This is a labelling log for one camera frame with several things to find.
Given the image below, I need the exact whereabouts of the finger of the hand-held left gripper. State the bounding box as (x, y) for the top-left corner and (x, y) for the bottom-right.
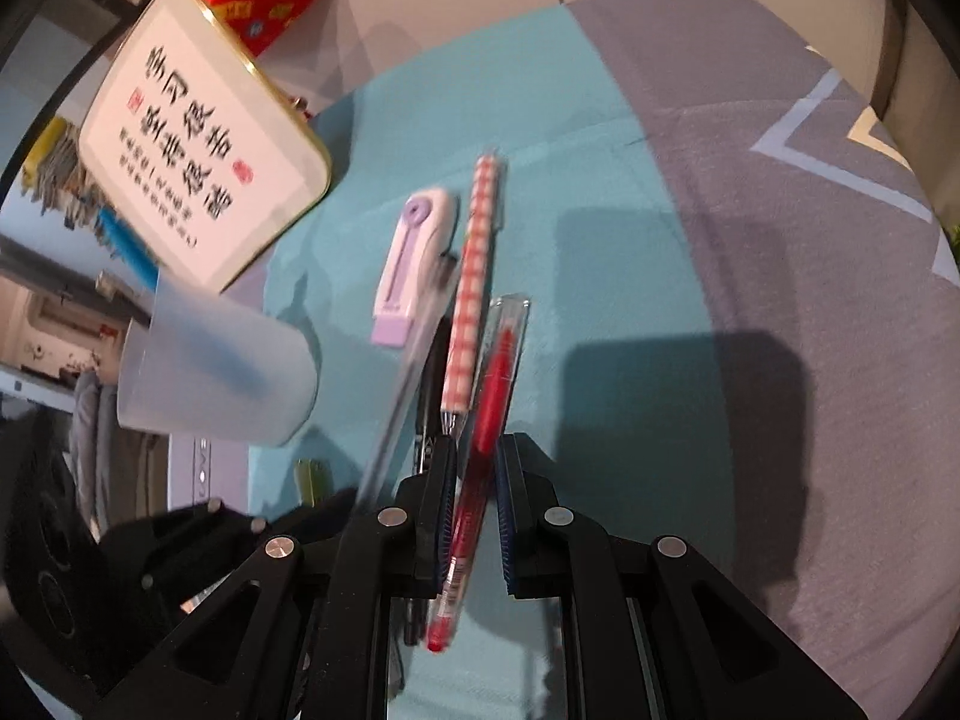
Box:
(103, 490), (362, 610)

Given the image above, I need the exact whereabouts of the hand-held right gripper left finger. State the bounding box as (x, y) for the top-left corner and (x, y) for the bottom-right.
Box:
(90, 435), (458, 720)

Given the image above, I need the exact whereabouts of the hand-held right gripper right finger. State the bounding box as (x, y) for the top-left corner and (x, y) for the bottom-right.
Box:
(496, 433), (871, 720)

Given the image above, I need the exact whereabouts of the clear red pen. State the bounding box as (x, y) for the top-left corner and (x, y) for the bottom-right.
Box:
(426, 294), (532, 653)

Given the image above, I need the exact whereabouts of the black pen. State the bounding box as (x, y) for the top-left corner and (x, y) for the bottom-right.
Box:
(401, 315), (452, 646)

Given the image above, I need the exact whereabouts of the frosted plastic pen cup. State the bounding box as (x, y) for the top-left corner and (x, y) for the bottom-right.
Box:
(116, 270), (320, 449)

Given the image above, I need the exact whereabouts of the pink checked pen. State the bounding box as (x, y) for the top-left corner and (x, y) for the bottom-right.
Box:
(441, 152), (505, 437)

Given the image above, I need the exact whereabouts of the purple white eraser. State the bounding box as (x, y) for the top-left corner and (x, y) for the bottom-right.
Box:
(371, 190), (460, 347)

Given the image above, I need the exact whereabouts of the grey hanging cloth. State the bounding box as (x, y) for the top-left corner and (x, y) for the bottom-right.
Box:
(73, 371), (125, 533)

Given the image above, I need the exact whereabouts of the small yellow green object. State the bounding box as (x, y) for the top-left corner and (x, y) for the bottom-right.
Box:
(295, 459), (331, 507)

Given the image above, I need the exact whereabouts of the teal mat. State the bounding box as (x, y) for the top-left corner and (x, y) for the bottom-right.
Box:
(247, 4), (740, 720)

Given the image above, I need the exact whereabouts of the grey patterned blanket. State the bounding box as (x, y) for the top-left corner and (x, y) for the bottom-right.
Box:
(562, 0), (942, 661)

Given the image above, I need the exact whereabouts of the white framed calligraphy sign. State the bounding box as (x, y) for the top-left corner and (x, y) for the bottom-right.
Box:
(77, 0), (333, 295)

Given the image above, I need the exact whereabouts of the beige upholstered furniture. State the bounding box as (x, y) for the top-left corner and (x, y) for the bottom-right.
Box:
(870, 0), (960, 173)

